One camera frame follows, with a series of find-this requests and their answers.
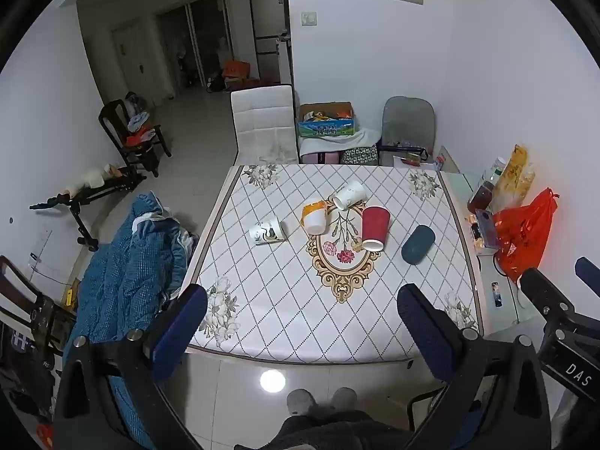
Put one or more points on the white green patterned cup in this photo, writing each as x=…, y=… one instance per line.
x=266, y=233

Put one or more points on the white paper cup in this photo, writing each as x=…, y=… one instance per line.
x=350, y=194

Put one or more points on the dark wooden chair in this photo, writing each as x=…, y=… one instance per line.
x=119, y=124

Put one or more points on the teal oval case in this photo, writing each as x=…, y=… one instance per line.
x=418, y=243

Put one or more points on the clothes pile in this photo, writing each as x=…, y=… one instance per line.
x=139, y=127

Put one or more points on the yellow snack bag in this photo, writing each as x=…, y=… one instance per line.
x=513, y=178

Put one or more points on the cardboard box with blue print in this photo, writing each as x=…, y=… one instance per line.
x=326, y=127

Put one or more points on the white side table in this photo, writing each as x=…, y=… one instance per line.
x=504, y=295

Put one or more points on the black exercise bench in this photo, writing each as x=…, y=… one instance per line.
x=89, y=192

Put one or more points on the orange yellow paper cup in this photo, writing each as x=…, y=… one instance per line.
x=314, y=218

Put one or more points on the pink bag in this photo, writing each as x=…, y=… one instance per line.
x=322, y=158

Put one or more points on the blue quilted jacket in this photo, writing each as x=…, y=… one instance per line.
x=117, y=281

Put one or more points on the smartphone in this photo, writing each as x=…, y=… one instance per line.
x=488, y=228

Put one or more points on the small printed card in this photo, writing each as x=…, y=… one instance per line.
x=496, y=293

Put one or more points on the yellow small tool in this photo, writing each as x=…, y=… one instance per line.
x=70, y=296

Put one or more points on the red plastic bag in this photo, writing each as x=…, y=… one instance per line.
x=522, y=234

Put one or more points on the floral diamond pattern tablecloth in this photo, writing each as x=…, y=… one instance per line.
x=281, y=290

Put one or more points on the dark patterned bag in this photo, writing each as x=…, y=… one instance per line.
x=360, y=155

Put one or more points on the white cloth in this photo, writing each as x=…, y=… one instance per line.
x=363, y=138

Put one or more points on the dark wooden armchair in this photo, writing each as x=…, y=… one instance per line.
x=23, y=318

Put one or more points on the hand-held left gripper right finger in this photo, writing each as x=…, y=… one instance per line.
x=424, y=323

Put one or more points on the red paper cup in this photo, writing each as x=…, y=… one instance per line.
x=375, y=227

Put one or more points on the light switch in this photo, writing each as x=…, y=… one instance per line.
x=310, y=18

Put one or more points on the orange box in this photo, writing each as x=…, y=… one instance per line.
x=236, y=70

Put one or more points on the white padded chair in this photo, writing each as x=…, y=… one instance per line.
x=262, y=122

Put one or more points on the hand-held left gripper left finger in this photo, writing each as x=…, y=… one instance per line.
x=180, y=321

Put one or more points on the grey fabric chair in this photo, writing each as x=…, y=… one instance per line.
x=407, y=119

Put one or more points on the bottle with dark liquid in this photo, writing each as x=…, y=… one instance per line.
x=480, y=199

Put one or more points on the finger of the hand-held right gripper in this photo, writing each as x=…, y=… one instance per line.
x=543, y=293
x=589, y=269

